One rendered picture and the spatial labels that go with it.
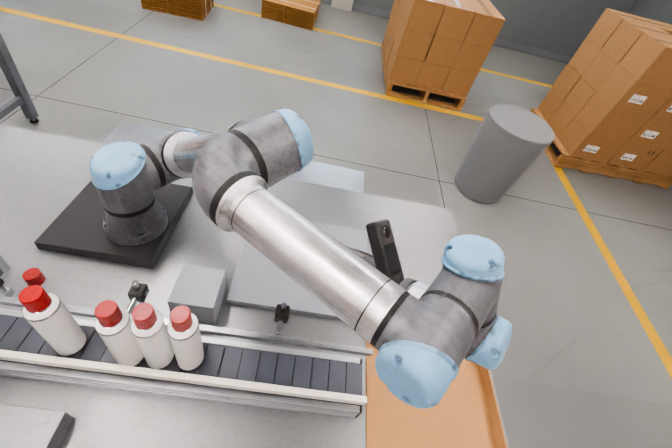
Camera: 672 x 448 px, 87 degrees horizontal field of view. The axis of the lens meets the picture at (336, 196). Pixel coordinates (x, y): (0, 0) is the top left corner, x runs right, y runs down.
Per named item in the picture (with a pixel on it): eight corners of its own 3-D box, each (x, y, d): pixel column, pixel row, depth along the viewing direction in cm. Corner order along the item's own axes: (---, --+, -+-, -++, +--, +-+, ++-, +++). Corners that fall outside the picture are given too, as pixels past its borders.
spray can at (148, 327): (142, 368, 70) (118, 324, 56) (153, 342, 74) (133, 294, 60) (168, 371, 71) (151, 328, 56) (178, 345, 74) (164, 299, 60)
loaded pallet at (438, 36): (461, 111, 363) (508, 22, 301) (384, 95, 355) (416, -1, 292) (442, 61, 448) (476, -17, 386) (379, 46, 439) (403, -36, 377)
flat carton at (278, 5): (260, 17, 428) (261, -1, 414) (271, 4, 465) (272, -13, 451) (311, 30, 431) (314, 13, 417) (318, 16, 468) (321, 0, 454)
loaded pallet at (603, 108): (554, 167, 324) (659, 45, 244) (524, 118, 382) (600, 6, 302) (668, 190, 337) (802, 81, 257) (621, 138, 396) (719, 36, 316)
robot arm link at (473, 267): (485, 296, 38) (476, 359, 43) (516, 240, 45) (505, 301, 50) (418, 269, 43) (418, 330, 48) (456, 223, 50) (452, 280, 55)
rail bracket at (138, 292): (130, 342, 78) (112, 308, 66) (145, 311, 83) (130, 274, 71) (145, 345, 78) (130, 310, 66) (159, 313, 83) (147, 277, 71)
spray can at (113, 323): (111, 366, 69) (79, 321, 55) (124, 340, 73) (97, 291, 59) (139, 370, 70) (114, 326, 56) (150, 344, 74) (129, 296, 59)
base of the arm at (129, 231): (91, 237, 90) (78, 210, 83) (128, 198, 101) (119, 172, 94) (148, 251, 89) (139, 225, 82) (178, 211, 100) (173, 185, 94)
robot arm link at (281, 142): (127, 146, 90) (244, 127, 53) (180, 127, 99) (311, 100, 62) (149, 188, 94) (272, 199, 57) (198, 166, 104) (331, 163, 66)
